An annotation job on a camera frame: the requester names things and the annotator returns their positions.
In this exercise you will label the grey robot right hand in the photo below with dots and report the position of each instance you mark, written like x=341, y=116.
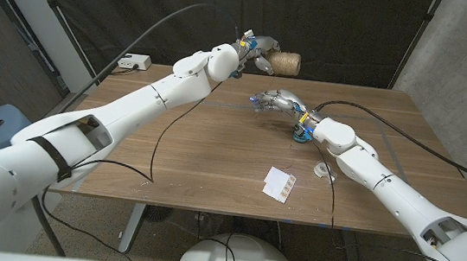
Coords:
x=284, y=101

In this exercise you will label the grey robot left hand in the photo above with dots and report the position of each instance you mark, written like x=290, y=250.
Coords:
x=264, y=43

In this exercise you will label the brown jute twine spool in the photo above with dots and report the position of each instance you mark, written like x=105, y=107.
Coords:
x=284, y=63

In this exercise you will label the jute twine strand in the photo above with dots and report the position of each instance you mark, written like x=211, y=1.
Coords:
x=290, y=147

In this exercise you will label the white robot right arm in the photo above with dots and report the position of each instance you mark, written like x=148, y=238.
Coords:
x=400, y=196

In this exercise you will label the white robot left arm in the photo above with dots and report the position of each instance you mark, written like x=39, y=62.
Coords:
x=108, y=121

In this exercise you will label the clear tape roll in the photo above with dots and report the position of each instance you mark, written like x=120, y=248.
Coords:
x=321, y=169

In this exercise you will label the white sticker sheet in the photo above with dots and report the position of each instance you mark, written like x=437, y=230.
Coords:
x=277, y=186

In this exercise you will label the black backdrop curtain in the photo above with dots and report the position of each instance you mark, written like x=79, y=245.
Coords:
x=357, y=30

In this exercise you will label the white power box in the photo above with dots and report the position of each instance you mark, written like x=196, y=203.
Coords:
x=136, y=60

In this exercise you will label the black backdrop stand pole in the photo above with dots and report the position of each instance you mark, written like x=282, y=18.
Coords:
x=419, y=35
x=55, y=6

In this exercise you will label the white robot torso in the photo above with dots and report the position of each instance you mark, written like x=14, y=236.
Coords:
x=242, y=257

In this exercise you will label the grey metal table leg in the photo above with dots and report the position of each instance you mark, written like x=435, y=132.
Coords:
x=132, y=228
x=350, y=256

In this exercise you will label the black ribbed round object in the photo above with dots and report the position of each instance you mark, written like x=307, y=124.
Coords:
x=158, y=214

